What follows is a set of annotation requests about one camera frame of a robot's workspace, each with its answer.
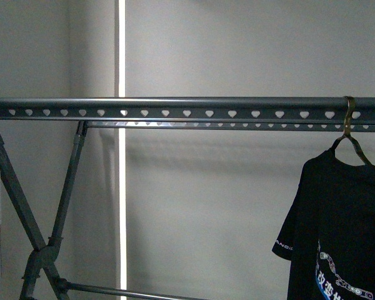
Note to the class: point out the black printed t-shirt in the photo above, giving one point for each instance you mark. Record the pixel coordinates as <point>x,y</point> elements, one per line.
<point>328,234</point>

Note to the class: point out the dark grey drying rack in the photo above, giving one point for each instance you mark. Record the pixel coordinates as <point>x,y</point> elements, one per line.
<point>210,113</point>

